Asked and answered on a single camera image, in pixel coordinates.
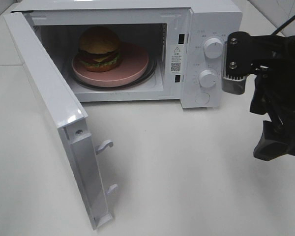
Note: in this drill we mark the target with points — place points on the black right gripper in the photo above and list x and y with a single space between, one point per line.
274 93

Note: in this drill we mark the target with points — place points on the pink round plate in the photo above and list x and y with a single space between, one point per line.
135 60

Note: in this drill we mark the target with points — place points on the burger with lettuce and cheese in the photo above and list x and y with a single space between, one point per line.
99 49

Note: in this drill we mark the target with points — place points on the lower white microwave knob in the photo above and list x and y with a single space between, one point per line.
207 78

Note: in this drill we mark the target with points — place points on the white microwave knob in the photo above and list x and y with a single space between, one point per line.
207 78
213 47

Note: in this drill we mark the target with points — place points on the upper white microwave knob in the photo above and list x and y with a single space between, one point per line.
213 47

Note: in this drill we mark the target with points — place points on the white microwave oven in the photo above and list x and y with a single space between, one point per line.
169 49

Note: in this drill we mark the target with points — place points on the glass microwave turntable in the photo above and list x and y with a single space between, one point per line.
146 76

